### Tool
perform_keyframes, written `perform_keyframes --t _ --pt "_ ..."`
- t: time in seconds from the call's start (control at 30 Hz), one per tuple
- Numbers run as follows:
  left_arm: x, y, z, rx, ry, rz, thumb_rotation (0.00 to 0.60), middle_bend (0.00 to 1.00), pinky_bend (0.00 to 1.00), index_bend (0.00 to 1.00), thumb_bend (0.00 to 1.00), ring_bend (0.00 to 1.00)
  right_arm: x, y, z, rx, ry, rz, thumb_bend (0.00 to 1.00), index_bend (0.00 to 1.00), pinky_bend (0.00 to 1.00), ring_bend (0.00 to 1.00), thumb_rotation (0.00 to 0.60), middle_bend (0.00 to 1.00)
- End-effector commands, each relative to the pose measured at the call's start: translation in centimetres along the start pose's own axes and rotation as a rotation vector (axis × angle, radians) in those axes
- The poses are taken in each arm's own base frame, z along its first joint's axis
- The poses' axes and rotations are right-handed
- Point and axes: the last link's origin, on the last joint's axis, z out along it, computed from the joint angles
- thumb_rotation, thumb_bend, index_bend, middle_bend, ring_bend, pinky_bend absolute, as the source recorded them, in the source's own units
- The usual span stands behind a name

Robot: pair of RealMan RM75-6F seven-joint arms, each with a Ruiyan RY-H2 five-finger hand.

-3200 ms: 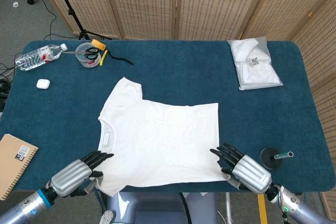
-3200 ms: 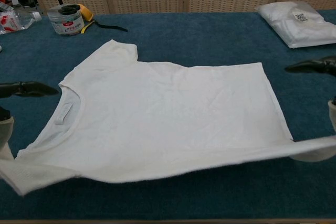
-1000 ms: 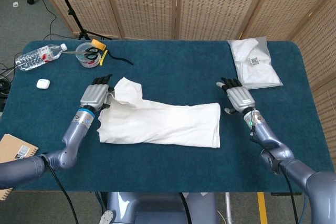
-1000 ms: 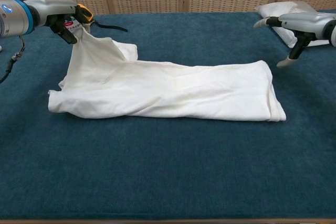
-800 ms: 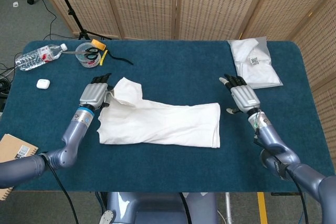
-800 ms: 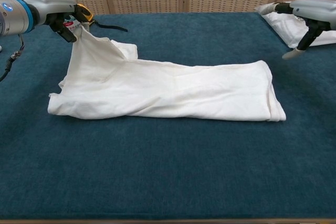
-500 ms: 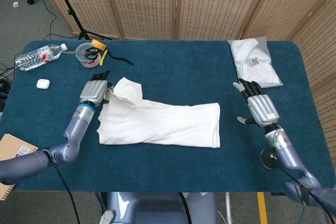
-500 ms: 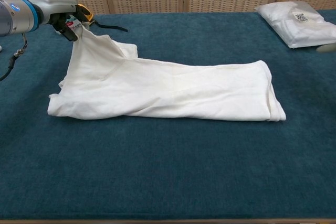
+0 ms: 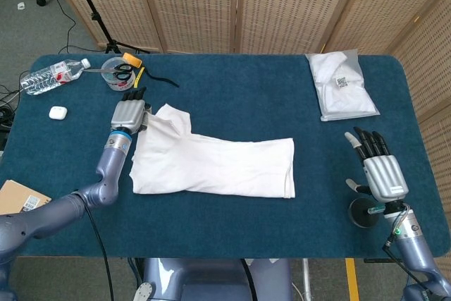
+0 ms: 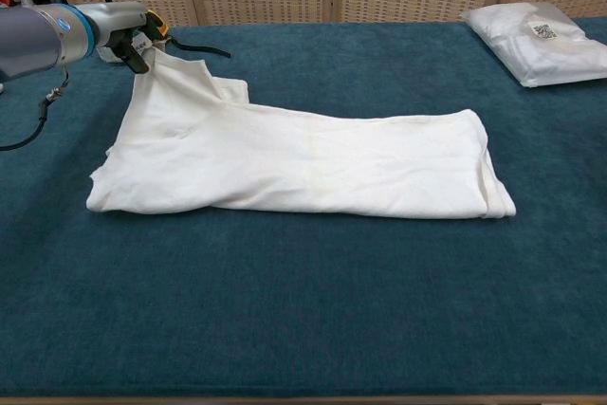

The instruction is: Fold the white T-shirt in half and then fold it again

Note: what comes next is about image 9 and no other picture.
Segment clear round plastic tub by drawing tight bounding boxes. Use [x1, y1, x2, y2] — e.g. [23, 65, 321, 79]
[101, 56, 138, 92]

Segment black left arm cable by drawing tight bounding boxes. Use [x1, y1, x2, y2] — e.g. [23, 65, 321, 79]
[83, 204, 116, 301]

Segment brown spiral notebook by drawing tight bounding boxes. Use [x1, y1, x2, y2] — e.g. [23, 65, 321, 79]
[0, 179, 52, 216]

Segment black-handled scissors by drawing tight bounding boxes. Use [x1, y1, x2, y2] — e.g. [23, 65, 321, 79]
[82, 63, 137, 82]

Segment clear plastic water bottle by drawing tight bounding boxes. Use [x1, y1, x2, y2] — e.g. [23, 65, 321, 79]
[20, 58, 92, 97]

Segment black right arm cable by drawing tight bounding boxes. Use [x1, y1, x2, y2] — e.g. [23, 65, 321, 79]
[382, 205, 436, 301]

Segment black floor cables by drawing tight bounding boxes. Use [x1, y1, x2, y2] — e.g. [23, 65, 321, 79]
[0, 81, 23, 142]

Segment black tripod stand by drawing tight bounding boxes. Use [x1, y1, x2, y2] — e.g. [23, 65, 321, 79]
[65, 0, 142, 55]

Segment blue-grey robot torso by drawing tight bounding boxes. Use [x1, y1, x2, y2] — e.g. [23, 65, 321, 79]
[135, 257, 294, 301]

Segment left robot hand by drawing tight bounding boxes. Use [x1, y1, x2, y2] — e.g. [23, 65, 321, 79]
[110, 86, 154, 136]

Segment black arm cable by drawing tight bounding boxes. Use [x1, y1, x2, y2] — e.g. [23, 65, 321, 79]
[83, 204, 116, 301]
[382, 205, 436, 301]

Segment white earbuds case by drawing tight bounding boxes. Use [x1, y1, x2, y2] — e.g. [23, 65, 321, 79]
[48, 104, 68, 121]

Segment blue carpet table cover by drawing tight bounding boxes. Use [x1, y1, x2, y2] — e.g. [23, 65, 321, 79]
[0, 53, 447, 259]

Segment white metal pole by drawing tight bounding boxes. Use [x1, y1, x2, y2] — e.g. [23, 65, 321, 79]
[300, 257, 314, 301]

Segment black strap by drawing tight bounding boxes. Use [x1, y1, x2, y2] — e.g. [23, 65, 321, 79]
[143, 67, 180, 89]

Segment white t-shirt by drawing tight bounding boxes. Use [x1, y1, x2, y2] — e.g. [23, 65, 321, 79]
[128, 102, 296, 199]

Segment bagged folded white garment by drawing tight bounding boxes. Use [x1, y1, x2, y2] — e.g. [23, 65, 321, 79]
[304, 49, 382, 123]

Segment black round disc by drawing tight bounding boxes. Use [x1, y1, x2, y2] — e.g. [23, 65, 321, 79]
[348, 197, 383, 229]

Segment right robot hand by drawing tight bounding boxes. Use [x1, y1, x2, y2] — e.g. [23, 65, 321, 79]
[344, 126, 410, 211]

